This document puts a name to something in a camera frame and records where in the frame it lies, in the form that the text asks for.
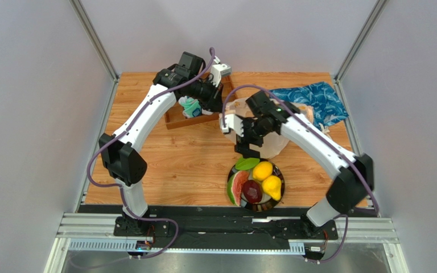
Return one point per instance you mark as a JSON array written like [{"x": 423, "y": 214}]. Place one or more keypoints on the yellow fake lemon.
[{"x": 262, "y": 171}]

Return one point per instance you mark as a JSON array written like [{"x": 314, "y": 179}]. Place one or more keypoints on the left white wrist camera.
[{"x": 217, "y": 71}]

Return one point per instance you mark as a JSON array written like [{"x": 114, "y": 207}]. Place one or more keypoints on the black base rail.
[{"x": 194, "y": 228}]

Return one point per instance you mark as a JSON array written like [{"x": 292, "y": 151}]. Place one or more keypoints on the brown wooden organizer tray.
[{"x": 175, "y": 119}]

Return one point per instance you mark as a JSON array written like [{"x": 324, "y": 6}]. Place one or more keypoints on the dark red fake apple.
[{"x": 252, "y": 191}]

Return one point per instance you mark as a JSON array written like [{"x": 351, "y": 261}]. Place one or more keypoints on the teal white sock bundle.
[{"x": 191, "y": 107}]

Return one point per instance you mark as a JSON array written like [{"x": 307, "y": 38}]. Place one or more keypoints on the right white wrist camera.
[{"x": 232, "y": 122}]

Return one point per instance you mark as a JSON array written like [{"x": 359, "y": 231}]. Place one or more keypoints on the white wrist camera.
[
  {"x": 232, "y": 122},
  {"x": 217, "y": 71}
]

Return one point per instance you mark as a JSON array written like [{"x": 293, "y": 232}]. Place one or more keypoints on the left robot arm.
[{"x": 191, "y": 77}]

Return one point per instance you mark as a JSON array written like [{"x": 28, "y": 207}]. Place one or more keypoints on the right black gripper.
[{"x": 247, "y": 140}]

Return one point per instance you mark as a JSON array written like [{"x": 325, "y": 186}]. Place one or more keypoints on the green fake starfruit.
[{"x": 244, "y": 164}]

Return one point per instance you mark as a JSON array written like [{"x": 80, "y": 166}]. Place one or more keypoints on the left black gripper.
[{"x": 214, "y": 103}]

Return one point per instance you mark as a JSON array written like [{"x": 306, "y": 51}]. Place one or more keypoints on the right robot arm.
[{"x": 352, "y": 175}]

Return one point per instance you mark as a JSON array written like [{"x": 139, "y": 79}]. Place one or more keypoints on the fake watermelon slice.
[{"x": 234, "y": 186}]

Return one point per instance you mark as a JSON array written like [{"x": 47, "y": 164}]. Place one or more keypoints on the translucent white plastic bag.
[{"x": 273, "y": 143}]

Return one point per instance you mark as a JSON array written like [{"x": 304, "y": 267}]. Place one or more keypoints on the black rimmed beige plate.
[{"x": 267, "y": 202}]

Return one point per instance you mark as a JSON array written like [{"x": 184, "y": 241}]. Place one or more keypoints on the blue patterned cloth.
[{"x": 327, "y": 107}]

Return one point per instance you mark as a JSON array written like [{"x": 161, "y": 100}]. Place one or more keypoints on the yellow fake pear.
[{"x": 272, "y": 187}]

